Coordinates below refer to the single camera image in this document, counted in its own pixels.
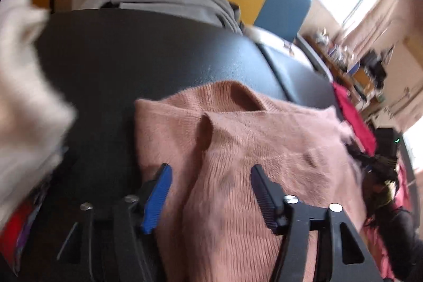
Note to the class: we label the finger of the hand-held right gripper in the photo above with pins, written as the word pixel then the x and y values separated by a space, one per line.
pixel 362 159

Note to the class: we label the black leather bench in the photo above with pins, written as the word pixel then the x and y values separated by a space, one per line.
pixel 132 64

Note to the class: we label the person's right forearm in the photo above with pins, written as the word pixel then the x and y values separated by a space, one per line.
pixel 401 242

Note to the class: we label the red printed cloth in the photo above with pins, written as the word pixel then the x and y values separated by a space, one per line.
pixel 16 229

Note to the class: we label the red garment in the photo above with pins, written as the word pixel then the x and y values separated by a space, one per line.
pixel 350 113

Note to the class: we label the pile of desk clutter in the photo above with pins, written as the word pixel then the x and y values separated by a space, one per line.
pixel 330 50

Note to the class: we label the grey cloth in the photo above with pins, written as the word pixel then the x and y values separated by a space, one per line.
pixel 165 1

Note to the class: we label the pink knit sweater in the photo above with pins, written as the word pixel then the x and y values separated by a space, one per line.
pixel 231 143

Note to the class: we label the beige curtain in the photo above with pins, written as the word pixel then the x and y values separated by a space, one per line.
pixel 383 14

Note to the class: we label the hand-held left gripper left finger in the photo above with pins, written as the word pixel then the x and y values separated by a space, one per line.
pixel 158 199

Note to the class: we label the wooden desk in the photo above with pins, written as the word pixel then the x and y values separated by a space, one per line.
pixel 363 80

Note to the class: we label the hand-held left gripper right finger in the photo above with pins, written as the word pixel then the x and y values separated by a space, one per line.
pixel 266 199

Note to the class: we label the blue storage box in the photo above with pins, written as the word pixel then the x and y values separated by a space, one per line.
pixel 353 68

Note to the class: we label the white patterned cloth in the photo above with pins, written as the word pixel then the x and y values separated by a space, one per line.
pixel 274 39

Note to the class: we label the white fluffy cloth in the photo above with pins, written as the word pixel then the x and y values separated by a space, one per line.
pixel 26 87

